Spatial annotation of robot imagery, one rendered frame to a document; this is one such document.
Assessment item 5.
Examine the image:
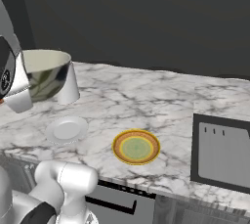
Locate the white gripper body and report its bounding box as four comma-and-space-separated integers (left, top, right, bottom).
4, 51, 34, 114

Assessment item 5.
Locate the grey cabinet front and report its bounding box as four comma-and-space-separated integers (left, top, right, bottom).
0, 152, 42, 200

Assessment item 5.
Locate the grey wooden cabinet run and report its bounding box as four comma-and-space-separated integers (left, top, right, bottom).
152, 192, 250, 224

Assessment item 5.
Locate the cream bowl with leaf pattern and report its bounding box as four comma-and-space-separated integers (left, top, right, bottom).
21, 49, 72, 104

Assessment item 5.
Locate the white cone-shaped vessel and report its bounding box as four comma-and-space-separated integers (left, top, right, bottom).
57, 61, 81, 106

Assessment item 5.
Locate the white plate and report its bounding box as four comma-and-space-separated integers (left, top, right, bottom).
45, 115, 90, 146

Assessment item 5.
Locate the yellow and orange plate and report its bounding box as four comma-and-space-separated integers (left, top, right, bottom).
111, 128, 161, 166

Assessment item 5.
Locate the black sink with grey basin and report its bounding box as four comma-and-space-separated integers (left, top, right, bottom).
189, 112, 250, 195

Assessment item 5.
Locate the black dishwasher handle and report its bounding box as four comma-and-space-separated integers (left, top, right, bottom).
85, 196, 138, 216

